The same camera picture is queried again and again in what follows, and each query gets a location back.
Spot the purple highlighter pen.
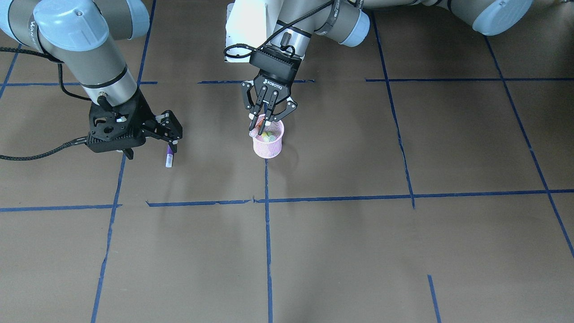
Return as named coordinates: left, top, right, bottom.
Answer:
left=165, top=145, right=175, bottom=168

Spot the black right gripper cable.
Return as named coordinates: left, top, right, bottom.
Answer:
left=0, top=45, right=108, bottom=161

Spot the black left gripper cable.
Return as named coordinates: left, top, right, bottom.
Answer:
left=223, top=0, right=335, bottom=60

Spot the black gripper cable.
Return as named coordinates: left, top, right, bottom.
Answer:
left=0, top=45, right=108, bottom=161
left=223, top=0, right=335, bottom=60

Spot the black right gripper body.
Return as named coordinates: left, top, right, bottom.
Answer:
left=86, top=93, right=183, bottom=160

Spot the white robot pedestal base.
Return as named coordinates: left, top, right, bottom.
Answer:
left=225, top=0, right=283, bottom=48

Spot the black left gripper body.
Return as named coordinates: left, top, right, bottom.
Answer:
left=249, top=47, right=302, bottom=101

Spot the green highlighter pen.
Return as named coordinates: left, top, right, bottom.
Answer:
left=261, top=131, right=277, bottom=143

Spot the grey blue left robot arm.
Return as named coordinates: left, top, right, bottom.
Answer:
left=224, top=0, right=533, bottom=136

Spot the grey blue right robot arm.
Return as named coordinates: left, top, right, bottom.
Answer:
left=1, top=0, right=183, bottom=161

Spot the pink mesh pen holder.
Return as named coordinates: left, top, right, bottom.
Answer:
left=249, top=114, right=285, bottom=159

